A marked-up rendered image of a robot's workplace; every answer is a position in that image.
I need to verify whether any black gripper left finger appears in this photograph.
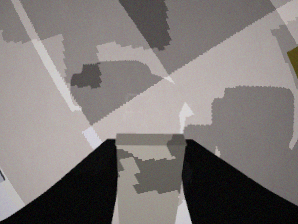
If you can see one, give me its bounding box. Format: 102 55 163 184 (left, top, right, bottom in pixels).
0 139 118 224

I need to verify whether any yellow flat block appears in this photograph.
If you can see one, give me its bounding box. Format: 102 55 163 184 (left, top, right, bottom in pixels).
286 47 298 77

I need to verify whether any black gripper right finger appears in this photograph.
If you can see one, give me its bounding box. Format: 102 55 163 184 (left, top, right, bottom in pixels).
182 140 298 224

